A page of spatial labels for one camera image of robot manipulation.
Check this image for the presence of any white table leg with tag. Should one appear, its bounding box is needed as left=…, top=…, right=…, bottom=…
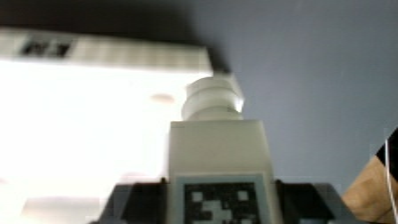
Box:
left=167, top=76, right=282, bottom=224

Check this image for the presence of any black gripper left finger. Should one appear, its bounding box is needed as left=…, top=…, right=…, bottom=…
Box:
left=94, top=179, right=167, bottom=224

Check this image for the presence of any white square tabletop panel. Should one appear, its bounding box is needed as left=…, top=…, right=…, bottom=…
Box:
left=0, top=28, right=211, bottom=224

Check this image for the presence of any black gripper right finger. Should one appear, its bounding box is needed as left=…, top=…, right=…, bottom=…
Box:
left=277, top=181, right=359, bottom=224

